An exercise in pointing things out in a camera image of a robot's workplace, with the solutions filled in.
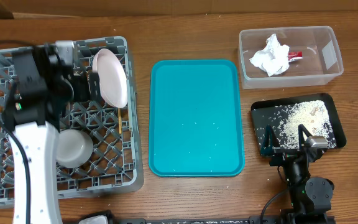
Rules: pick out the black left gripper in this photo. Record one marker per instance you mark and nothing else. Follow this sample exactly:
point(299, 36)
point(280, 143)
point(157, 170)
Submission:
point(80, 81)

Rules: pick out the grey plastic dishwasher rack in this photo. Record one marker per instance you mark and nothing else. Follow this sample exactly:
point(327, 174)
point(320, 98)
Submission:
point(115, 165)

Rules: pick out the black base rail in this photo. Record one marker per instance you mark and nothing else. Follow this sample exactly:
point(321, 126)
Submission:
point(107, 217)

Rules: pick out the teal plastic tray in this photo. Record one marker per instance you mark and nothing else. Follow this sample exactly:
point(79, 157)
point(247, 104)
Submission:
point(195, 121)

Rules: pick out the clear plastic bin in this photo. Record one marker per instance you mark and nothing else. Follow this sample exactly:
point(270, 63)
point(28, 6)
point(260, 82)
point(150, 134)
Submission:
point(321, 60)

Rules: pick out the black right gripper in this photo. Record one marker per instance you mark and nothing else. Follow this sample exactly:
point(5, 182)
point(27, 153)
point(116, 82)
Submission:
point(283, 155)

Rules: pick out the grey ceramic bowl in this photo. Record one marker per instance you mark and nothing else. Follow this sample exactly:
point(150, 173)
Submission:
point(74, 148)

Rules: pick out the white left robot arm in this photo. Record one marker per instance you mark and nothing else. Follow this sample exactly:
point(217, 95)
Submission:
point(48, 78)

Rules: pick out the white napkin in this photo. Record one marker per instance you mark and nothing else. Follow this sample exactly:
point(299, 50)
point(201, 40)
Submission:
point(273, 58)

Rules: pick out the white plate with food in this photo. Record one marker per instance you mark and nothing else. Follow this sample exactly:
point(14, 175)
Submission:
point(112, 78)

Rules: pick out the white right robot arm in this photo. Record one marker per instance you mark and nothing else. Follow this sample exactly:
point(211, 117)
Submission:
point(310, 196)

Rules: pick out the red snack wrapper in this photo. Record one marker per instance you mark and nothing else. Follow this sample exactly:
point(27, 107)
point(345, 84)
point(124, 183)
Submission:
point(294, 56)

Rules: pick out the black tray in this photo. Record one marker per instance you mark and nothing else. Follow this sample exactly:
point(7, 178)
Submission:
point(330, 106)

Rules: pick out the wooden chopstick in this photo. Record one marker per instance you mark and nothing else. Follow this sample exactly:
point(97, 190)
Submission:
point(119, 120)

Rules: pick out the spilled rice pile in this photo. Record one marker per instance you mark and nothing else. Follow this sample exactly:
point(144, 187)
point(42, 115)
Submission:
point(285, 119)

